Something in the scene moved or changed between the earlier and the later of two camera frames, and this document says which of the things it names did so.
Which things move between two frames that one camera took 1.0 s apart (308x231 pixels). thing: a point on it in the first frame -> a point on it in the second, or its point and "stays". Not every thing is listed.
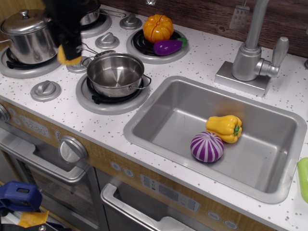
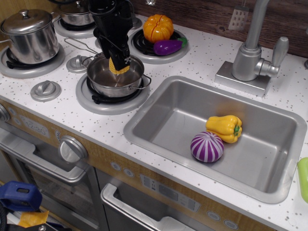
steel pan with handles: (115, 74) stays
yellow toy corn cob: (62, 59) -> (113, 70)
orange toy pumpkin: (158, 27) stays
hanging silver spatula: (240, 17) stays
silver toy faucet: (249, 72) stays
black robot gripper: (64, 16) -> (112, 31)
